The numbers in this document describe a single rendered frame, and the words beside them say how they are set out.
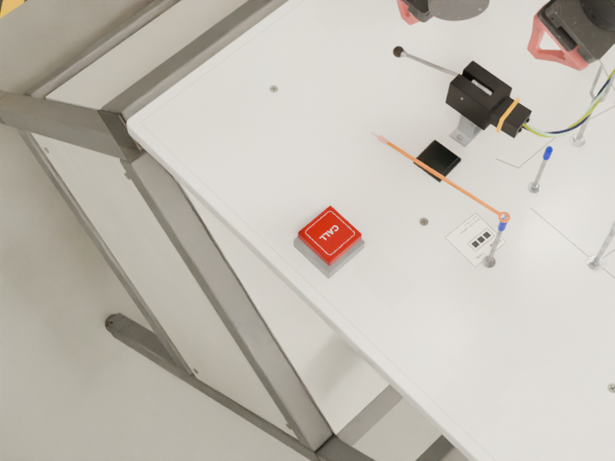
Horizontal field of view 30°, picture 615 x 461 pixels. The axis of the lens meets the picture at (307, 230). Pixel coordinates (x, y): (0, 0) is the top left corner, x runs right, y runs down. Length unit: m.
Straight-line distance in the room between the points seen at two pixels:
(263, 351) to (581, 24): 0.72
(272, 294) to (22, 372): 0.87
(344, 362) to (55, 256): 0.81
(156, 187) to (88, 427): 1.04
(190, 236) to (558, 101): 0.49
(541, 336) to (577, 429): 0.11
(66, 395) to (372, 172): 1.21
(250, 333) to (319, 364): 0.13
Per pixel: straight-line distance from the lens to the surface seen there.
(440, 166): 1.31
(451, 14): 1.11
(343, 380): 1.68
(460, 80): 1.28
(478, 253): 1.28
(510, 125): 1.28
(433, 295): 1.25
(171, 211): 1.47
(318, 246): 1.23
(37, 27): 2.23
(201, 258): 1.51
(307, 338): 1.62
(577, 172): 1.35
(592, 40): 1.07
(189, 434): 2.52
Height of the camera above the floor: 2.11
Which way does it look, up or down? 56 degrees down
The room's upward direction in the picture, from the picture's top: 108 degrees clockwise
